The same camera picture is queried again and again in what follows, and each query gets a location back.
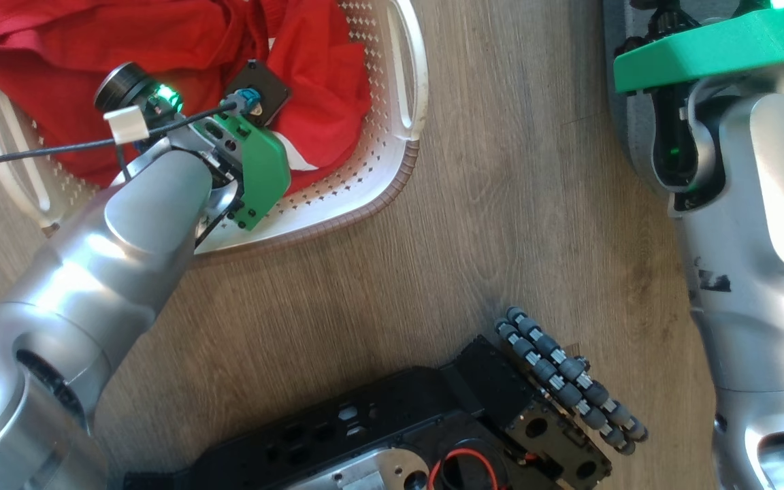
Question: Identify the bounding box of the white cable tag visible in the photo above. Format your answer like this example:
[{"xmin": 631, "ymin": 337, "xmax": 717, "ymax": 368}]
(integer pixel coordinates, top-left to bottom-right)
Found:
[{"xmin": 103, "ymin": 105, "xmax": 154, "ymax": 144}]

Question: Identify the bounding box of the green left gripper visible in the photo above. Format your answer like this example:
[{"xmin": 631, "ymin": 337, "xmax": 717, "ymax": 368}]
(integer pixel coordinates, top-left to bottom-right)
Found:
[{"xmin": 190, "ymin": 111, "xmax": 293, "ymax": 231}]

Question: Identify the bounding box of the red wire loop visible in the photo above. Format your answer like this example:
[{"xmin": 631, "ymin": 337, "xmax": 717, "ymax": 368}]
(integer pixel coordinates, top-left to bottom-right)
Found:
[{"xmin": 427, "ymin": 447, "xmax": 502, "ymax": 490}]

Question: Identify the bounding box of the thin black cable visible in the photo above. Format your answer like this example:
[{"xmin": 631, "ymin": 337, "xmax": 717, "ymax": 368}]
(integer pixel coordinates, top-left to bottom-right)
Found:
[{"xmin": 0, "ymin": 101, "xmax": 238, "ymax": 175}]

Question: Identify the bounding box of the grey fabric sofa seat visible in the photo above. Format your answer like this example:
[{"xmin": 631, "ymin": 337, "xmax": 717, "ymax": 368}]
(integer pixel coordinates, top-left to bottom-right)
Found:
[{"xmin": 602, "ymin": 0, "xmax": 784, "ymax": 198}]

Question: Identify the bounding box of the white perforated laundry basket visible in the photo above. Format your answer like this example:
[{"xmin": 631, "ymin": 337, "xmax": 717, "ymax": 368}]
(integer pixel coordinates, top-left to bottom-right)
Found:
[{"xmin": 0, "ymin": 0, "xmax": 429, "ymax": 263}]

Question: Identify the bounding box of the red clothing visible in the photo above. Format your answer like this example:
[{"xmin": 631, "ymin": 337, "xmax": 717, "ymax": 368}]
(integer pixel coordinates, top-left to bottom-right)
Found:
[{"xmin": 0, "ymin": 0, "xmax": 373, "ymax": 195}]

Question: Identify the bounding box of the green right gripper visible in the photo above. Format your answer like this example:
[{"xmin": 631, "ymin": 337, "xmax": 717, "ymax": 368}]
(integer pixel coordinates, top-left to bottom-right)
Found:
[{"xmin": 612, "ymin": 5, "xmax": 784, "ymax": 95}]

